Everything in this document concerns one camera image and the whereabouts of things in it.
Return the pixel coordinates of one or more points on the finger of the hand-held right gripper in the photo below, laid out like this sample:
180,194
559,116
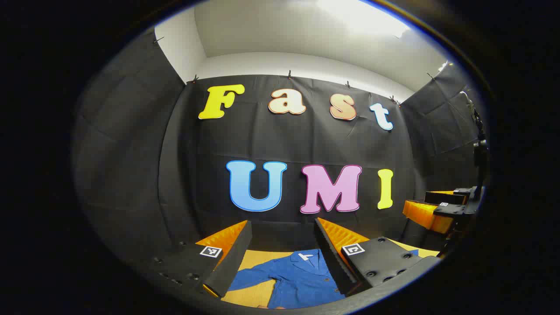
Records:
446,199
426,214

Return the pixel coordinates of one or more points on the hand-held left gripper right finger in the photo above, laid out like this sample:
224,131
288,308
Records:
332,253

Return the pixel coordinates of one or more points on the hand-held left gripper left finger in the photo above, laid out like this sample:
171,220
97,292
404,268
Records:
232,258

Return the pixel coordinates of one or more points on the black backdrop cloth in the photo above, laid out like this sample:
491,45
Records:
197,144

